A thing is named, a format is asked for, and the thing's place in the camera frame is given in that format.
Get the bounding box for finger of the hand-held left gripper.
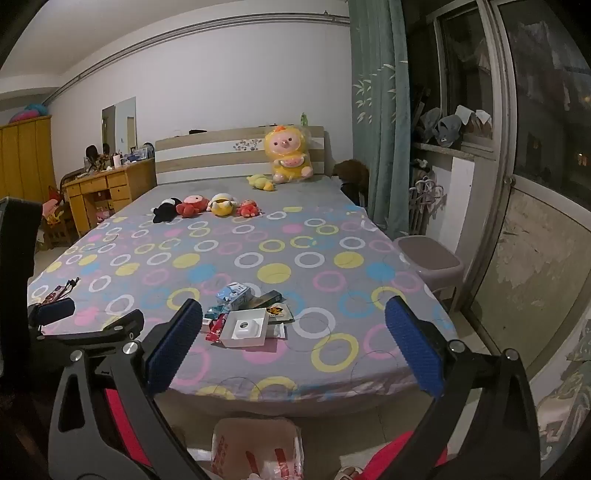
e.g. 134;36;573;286
30;308;145;358
28;298;76;329

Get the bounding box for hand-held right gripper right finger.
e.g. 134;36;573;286
384;295;541;480

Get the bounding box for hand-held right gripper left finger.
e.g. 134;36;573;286
48;298;205;480

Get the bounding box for red snack wrapper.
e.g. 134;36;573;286
205;314;230;344

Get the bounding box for blue and white small box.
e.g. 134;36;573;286
216;282;252;311

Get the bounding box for dark green box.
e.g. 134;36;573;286
249;290;283;309

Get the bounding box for dark card with yellow print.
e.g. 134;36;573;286
263;302;295;324

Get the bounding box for white plastic bag red print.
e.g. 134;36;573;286
211;416;305;480

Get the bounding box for yellow wooden wardrobe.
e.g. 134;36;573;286
0;115;56;204

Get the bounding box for purple plastic stool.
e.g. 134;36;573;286
392;235;464;312

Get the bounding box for person's red pants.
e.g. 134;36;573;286
99;385;448;480

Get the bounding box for wooden desk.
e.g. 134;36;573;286
62;158;158;238

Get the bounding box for black and white plush toy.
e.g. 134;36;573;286
151;198;182;224

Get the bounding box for colourful bundle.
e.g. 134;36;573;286
9;102;49;124

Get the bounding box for yellow and white plush toy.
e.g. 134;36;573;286
206;193;238;217

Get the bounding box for white clothes hangers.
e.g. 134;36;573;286
409;178;448;236

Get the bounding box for floral cloth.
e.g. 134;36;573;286
531;323;591;453

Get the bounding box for brown plush toy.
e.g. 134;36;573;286
333;159;370;204

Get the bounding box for large yellow pig plush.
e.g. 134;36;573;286
265;124;315;184

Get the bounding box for grey cloth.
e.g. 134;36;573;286
418;107;465;148

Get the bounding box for green leaf-print curtain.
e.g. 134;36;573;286
347;0;411;232

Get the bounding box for window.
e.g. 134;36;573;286
425;0;504;153

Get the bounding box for red patterned lanyard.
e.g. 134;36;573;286
39;277;81;305

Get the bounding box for wall mirror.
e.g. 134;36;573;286
102;96;138;155

